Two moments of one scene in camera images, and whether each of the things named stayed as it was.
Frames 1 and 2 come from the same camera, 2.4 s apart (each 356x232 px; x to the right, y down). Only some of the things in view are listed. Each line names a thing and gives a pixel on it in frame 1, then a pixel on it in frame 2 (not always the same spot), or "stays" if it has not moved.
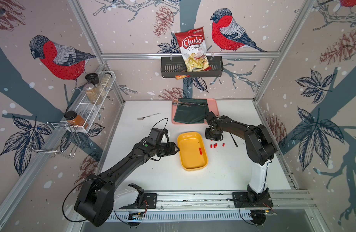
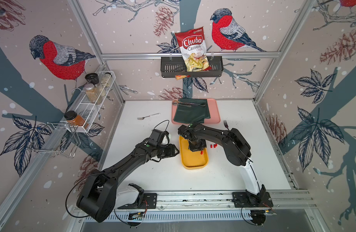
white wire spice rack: [81, 118] stays
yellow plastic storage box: [192, 154] stays
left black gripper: [171, 149] stays
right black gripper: [216, 137] to [201, 147]
